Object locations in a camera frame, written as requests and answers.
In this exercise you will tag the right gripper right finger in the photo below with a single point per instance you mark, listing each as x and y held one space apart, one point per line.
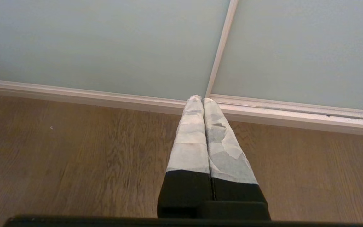
228 157

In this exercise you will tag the frosted glass sliding wardrobe door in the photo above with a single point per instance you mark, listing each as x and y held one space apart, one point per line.
102 44
298 50

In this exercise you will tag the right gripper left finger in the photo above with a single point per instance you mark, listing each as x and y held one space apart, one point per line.
189 151

